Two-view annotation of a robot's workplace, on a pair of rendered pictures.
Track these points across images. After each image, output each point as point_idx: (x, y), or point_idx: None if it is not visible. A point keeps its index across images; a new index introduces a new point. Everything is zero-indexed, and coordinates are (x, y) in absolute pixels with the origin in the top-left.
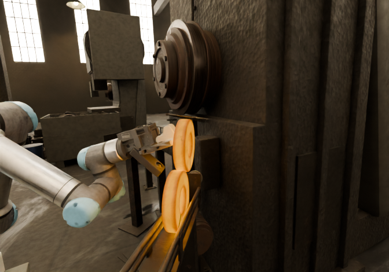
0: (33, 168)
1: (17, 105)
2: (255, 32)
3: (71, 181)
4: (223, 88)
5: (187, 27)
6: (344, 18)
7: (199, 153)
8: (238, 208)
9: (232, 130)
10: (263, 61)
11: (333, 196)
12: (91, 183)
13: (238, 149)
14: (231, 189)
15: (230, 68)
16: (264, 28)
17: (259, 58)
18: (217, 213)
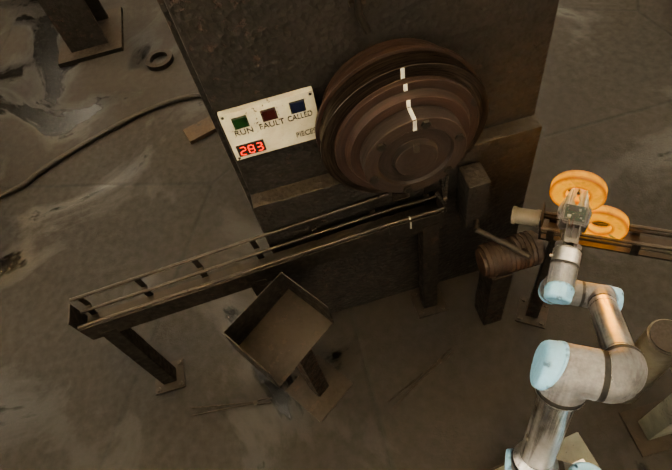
0: (622, 318)
1: (568, 345)
2: (535, 35)
3: (608, 297)
4: None
5: (470, 72)
6: None
7: (488, 194)
8: (505, 198)
9: (505, 143)
10: (543, 61)
11: None
12: (579, 294)
13: (513, 154)
14: (494, 192)
15: (479, 79)
16: (550, 30)
17: (537, 60)
18: (459, 228)
